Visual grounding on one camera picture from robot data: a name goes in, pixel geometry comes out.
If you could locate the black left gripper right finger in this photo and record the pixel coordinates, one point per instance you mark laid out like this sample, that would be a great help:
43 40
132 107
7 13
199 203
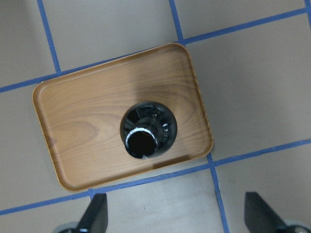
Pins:
259 217

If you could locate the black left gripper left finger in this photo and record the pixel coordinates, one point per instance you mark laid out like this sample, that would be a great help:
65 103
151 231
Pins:
95 218

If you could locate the wooden tray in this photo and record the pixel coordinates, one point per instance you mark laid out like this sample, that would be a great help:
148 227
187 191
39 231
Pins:
80 115

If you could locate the dark wine bottle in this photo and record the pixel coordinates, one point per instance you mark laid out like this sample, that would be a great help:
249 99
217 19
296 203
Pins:
148 129

